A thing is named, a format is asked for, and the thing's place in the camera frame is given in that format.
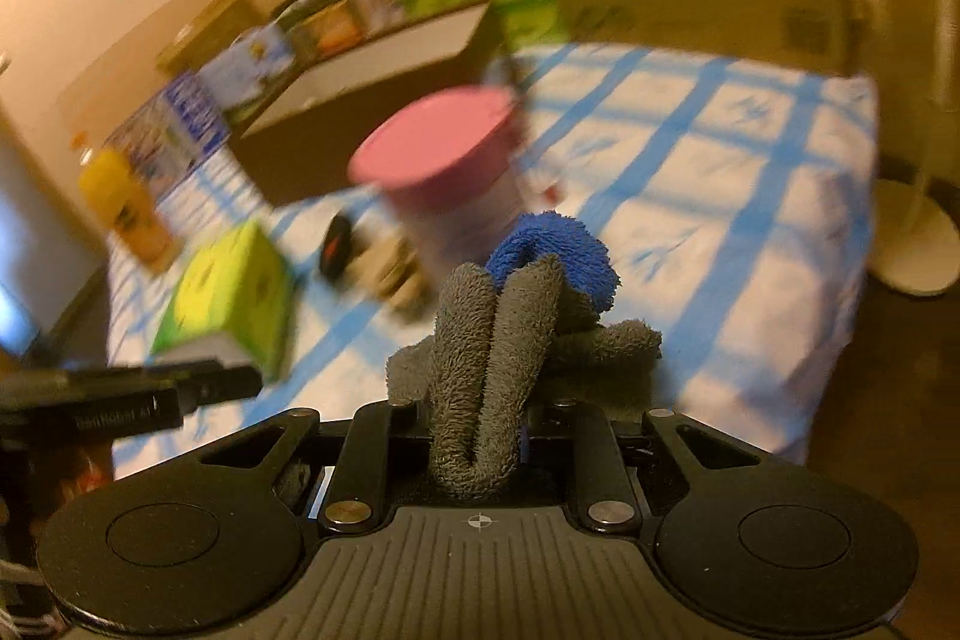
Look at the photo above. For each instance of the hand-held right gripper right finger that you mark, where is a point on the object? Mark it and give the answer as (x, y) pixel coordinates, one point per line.
(598, 452)

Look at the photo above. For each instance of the blue cartoon milk carton box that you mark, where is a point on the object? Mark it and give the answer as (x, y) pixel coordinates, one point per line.
(176, 115)

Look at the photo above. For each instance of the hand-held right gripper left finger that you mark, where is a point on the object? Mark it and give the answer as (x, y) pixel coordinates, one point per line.
(367, 452)

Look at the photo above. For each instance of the grey and blue terry cloth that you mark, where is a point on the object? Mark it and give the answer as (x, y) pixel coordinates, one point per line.
(480, 347)

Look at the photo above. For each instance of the small black device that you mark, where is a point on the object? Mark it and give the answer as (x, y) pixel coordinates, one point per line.
(336, 250)

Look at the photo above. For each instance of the wooden headboard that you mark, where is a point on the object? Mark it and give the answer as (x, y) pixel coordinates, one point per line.
(150, 18)

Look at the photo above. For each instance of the brown box with white inside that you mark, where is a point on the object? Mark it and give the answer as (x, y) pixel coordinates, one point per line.
(360, 108)

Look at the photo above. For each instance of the blue cow print milk box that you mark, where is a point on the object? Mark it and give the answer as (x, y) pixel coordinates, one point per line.
(251, 66)

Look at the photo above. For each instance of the pink lid metal can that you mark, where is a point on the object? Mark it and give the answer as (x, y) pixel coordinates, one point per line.
(442, 153)

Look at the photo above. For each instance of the white fan base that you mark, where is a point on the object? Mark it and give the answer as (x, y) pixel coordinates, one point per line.
(915, 242)

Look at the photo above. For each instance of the orange gift box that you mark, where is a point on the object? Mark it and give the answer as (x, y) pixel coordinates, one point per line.
(330, 29)

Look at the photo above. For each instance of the small black and tan objects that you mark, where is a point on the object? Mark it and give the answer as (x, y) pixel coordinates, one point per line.
(394, 276)

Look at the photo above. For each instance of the orange juice bottle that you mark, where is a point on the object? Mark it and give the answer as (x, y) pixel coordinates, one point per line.
(129, 205)

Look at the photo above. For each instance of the brown cardboard box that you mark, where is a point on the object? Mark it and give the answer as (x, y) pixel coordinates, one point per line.
(214, 25)

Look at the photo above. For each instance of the green tissue box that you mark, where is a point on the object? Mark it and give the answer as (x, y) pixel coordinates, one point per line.
(225, 287)

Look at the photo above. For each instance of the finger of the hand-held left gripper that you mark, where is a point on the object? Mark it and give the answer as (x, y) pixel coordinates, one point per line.
(112, 376)
(221, 385)

